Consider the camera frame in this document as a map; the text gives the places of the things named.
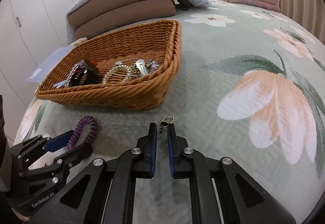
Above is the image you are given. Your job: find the brown wicker basket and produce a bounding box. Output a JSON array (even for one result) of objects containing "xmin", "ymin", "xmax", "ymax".
[{"xmin": 35, "ymin": 20, "xmax": 182, "ymax": 110}]

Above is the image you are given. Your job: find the brown folded quilt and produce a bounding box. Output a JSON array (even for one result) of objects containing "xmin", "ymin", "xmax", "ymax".
[{"xmin": 66, "ymin": 0, "xmax": 211, "ymax": 43}]

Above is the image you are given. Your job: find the silver hair clip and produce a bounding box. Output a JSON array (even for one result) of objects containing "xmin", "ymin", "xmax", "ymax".
[{"xmin": 135, "ymin": 59, "xmax": 149, "ymax": 76}]

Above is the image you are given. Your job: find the cream knitted item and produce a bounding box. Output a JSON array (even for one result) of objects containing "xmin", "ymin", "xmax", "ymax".
[{"xmin": 68, "ymin": 37, "xmax": 88, "ymax": 47}]

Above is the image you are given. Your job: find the blue grey book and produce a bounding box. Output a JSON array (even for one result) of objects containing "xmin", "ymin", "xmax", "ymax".
[{"xmin": 26, "ymin": 47, "xmax": 73, "ymax": 84}]

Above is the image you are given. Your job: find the black round watch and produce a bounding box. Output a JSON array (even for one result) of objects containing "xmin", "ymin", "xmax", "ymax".
[{"xmin": 64, "ymin": 59, "xmax": 101, "ymax": 87}]

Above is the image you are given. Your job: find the light blue hair clip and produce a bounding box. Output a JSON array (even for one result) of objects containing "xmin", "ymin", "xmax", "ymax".
[{"xmin": 53, "ymin": 80, "xmax": 66, "ymax": 88}]

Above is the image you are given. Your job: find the white wardrobe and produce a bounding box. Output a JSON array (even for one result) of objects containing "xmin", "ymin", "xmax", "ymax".
[{"xmin": 1, "ymin": 0, "xmax": 77, "ymax": 139}]

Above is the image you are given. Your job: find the purple spiral hair tie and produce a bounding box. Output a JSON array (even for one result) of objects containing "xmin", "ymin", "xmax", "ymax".
[{"xmin": 67, "ymin": 115, "xmax": 99, "ymax": 151}]

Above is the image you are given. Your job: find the floral green bedspread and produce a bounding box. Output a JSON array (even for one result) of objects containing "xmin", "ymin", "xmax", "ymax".
[{"xmin": 15, "ymin": 0, "xmax": 324, "ymax": 223}]

